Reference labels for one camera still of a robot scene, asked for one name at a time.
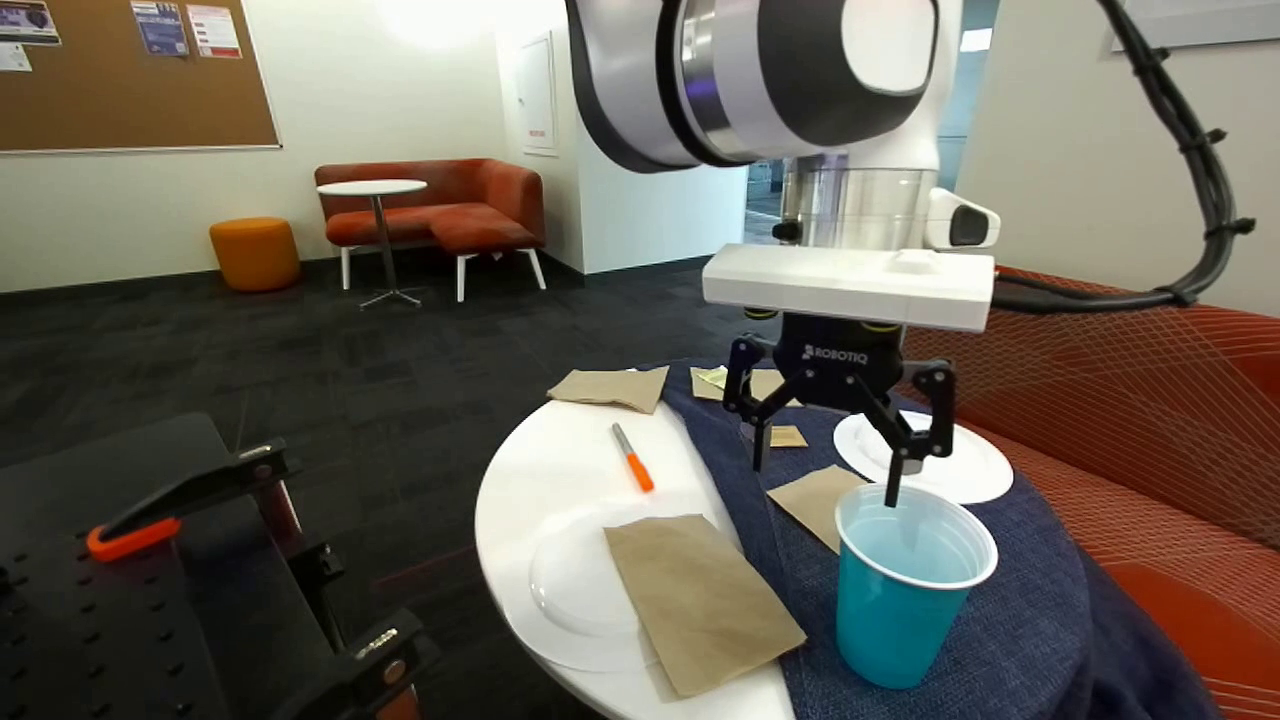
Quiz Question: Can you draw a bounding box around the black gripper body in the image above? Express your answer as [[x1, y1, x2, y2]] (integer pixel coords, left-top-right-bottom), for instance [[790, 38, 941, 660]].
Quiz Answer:
[[770, 311, 911, 414]]

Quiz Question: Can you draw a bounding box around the teal plastic cup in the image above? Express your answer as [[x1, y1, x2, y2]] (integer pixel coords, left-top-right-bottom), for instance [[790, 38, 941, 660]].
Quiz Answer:
[[830, 480, 1003, 692]]

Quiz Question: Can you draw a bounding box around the white paper plate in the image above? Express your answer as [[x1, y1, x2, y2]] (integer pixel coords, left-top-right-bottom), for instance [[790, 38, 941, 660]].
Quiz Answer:
[[830, 405, 1018, 508]]

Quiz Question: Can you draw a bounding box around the large brown paper napkin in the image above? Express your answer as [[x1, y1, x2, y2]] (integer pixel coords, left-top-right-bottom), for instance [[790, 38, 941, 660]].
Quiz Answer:
[[600, 511, 810, 705]]

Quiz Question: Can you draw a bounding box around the orange patterned sofa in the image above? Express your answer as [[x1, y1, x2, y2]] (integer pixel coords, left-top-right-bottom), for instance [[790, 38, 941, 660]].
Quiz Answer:
[[903, 265, 1280, 720]]

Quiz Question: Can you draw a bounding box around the blue denim cloth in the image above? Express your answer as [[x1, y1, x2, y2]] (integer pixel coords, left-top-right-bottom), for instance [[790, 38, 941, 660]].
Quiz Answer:
[[660, 356, 1224, 720]]

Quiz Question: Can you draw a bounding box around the white plate left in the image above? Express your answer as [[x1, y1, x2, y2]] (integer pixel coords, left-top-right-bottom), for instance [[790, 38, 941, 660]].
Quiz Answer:
[[524, 511, 646, 642]]

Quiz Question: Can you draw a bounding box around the red lounge sofa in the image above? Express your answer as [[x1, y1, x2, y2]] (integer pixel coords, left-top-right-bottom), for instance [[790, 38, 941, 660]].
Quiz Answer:
[[311, 157, 551, 309]]

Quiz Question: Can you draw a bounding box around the small round white table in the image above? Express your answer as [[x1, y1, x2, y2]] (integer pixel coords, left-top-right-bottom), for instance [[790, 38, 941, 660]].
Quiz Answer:
[[317, 176, 430, 311]]

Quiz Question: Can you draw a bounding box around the framed whiteboard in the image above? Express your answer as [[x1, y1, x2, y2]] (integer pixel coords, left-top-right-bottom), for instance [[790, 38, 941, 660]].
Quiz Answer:
[[1104, 0, 1280, 62]]

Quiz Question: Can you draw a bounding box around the orange round ottoman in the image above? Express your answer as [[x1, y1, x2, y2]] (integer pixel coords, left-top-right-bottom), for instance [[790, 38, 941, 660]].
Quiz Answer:
[[209, 215, 305, 297]]

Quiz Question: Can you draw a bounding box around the white and red poster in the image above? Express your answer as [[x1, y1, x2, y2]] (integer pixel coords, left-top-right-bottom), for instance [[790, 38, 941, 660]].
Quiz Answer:
[[183, 0, 248, 65]]

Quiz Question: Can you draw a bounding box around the black robot cart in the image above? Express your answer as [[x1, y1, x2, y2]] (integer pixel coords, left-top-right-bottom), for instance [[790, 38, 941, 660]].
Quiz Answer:
[[0, 408, 443, 720]]

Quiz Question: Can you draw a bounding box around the blue poster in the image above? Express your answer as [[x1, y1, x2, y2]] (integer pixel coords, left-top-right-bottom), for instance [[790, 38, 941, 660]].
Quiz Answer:
[[127, 0, 191, 62]]

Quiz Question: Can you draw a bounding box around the cork notice board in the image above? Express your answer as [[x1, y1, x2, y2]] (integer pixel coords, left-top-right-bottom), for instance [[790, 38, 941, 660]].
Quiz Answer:
[[0, 0, 278, 151]]

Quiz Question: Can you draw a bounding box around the dark photo poster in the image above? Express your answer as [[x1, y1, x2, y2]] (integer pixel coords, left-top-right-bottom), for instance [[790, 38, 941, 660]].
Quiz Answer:
[[0, 0, 65, 46]]

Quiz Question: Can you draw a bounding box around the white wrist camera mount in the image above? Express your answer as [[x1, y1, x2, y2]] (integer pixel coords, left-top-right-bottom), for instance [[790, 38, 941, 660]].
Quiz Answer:
[[700, 241, 998, 338]]

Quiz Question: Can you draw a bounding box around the black corrugated cable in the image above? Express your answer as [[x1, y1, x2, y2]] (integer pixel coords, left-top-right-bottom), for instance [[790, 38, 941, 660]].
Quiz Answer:
[[990, 0, 1261, 321]]

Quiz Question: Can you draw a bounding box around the white wall sign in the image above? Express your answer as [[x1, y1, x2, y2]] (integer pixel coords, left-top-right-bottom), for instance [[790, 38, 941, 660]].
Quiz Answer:
[[513, 31, 559, 161]]

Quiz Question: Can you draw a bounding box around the orange clamp handle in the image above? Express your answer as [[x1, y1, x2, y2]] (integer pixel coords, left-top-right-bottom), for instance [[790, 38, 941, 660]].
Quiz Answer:
[[85, 511, 187, 569]]

